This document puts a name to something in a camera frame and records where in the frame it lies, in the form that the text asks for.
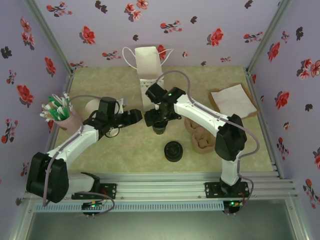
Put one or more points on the white paper napkin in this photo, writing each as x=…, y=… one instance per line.
x=232, y=100

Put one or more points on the aluminium right side rail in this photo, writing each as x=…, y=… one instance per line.
x=265, y=125

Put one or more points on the brown pulp cup carrier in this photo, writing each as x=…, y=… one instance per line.
x=202, y=145

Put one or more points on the grey metal tray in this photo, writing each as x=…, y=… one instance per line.
x=160, y=227

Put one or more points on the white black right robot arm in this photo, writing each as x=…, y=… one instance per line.
x=200, y=115

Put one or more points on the aluminium right rear post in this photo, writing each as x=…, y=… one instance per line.
x=270, y=35

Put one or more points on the black cup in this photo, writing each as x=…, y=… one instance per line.
x=160, y=129

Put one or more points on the aluminium post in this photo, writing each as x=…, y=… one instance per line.
x=50, y=35
x=270, y=35

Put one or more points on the green wrapped stirrer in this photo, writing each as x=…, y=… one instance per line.
x=53, y=100
x=62, y=112

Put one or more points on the left controller board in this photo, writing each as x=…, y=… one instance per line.
x=91, y=206

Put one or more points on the white napkin on cardboard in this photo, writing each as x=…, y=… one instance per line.
x=214, y=102

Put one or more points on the black mount plate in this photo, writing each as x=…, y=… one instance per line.
x=212, y=190
x=110, y=191

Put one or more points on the black left mount plate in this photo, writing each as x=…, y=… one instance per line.
x=110, y=191

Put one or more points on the white wrapped stirrer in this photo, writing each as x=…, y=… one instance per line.
x=45, y=116
x=67, y=100
x=46, y=107

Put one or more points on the cartoon animal paper bag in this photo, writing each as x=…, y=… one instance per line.
x=147, y=62

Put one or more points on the controller board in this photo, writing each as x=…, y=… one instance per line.
x=91, y=206
x=233, y=204

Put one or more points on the aluminium left rear post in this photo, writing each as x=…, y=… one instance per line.
x=50, y=35

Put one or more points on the aluminium front rail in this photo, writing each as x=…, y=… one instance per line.
x=160, y=187

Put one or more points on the right controller board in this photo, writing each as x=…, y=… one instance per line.
x=233, y=204

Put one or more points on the pink holder cup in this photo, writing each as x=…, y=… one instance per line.
x=72, y=125

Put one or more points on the black right mount plate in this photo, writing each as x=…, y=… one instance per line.
x=212, y=190

